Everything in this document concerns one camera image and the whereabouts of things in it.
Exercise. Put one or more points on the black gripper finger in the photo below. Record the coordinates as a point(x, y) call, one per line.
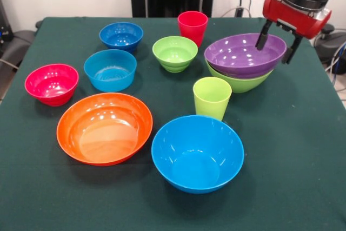
point(290, 51)
point(262, 37)

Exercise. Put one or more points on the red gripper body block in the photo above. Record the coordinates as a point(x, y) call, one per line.
point(294, 17)

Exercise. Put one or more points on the purple plastic bowl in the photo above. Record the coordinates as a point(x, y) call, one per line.
point(238, 58)

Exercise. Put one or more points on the large green bowl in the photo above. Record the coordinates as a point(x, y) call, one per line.
point(243, 83)

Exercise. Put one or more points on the red plastic cup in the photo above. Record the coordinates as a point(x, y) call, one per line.
point(192, 29)

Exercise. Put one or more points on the green plastic cup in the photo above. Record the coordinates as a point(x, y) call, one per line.
point(211, 104)

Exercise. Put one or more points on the small ribbed green bowl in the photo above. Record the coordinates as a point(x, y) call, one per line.
point(174, 52)

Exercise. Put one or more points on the dark blue bowl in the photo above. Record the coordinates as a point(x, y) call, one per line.
point(121, 37)

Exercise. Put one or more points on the large light blue bowl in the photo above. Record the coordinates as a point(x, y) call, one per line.
point(197, 166)

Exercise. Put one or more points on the dark green table cloth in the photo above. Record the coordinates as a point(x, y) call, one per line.
point(270, 201)

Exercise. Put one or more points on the ribbed light blue bowl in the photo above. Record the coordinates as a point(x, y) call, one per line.
point(108, 76)

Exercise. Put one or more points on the orange plastic bowl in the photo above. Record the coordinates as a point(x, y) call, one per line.
point(105, 139)

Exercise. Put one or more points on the pink plastic bowl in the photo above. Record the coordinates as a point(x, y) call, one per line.
point(51, 90)

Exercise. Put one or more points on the black box device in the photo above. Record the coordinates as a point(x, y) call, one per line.
point(5, 25)

